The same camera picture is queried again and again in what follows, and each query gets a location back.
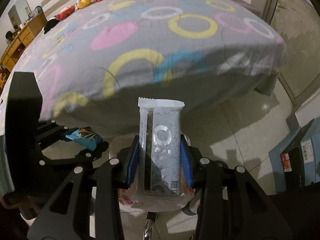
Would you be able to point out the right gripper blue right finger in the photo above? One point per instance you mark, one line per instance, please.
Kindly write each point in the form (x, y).
(187, 162)

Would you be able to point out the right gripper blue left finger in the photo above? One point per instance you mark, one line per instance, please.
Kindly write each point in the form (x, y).
(131, 162)

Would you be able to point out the silver grey snack packet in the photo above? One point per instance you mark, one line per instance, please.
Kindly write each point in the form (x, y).
(159, 168)

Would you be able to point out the blue snack wrapper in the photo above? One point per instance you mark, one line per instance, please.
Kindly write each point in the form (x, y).
(85, 137)

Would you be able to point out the person's left hand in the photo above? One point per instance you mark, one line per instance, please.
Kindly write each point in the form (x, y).
(13, 200)

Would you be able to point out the blue cardboard box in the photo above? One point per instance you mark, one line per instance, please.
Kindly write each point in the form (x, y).
(295, 160)

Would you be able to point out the bed with circle-pattern sheet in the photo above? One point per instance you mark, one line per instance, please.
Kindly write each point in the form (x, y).
(92, 67)

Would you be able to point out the wooden desk with drawers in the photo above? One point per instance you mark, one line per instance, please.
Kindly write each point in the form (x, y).
(22, 40)

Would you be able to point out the black white plush toy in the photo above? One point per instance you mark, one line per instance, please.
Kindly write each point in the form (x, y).
(50, 24)

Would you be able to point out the red crab plush toy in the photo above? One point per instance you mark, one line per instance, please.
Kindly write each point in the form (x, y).
(65, 12)

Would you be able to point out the yellow bee plush toy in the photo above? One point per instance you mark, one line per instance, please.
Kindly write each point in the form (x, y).
(80, 4)

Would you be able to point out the wall mirror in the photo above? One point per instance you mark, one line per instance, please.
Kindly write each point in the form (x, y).
(19, 12)

